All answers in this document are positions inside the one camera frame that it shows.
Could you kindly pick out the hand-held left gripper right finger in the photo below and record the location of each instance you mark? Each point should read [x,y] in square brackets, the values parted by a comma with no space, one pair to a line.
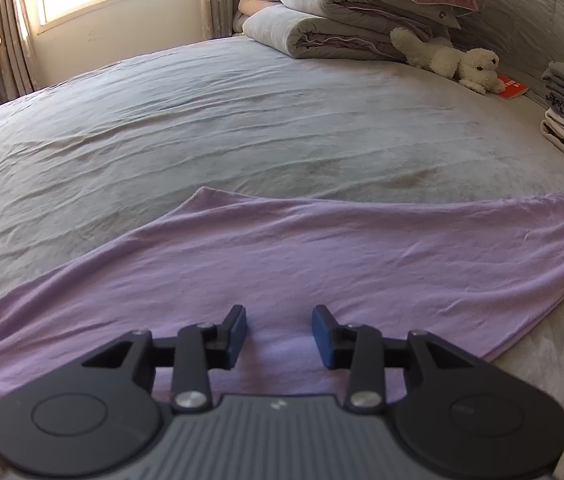
[324,337]

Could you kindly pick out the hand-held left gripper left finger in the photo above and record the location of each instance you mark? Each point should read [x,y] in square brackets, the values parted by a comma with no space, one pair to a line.
[236,337]

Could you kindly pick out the purple pants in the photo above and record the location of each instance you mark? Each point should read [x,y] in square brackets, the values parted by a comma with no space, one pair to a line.
[361,260]

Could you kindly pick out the white plush toy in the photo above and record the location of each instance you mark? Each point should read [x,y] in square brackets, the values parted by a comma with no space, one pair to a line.
[436,55]

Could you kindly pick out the light grey folded blanket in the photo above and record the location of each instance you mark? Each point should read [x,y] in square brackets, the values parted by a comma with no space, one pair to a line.
[287,27]

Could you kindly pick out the orange booklet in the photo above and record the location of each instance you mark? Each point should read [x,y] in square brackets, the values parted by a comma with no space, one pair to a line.
[511,87]

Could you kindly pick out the pink folded blanket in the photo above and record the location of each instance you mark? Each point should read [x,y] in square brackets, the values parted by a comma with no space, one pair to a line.
[252,10]

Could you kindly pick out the grey quilted headboard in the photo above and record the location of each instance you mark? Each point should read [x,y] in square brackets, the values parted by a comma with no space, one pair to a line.
[536,10]

